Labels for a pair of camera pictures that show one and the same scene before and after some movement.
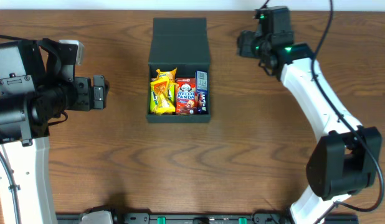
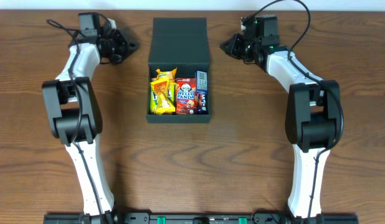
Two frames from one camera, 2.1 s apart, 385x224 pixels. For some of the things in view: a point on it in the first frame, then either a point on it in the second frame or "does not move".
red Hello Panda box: (186, 97) does not move
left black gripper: (83, 93) to (122, 43)
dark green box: (180, 43) does not move
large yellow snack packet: (164, 104) does not move
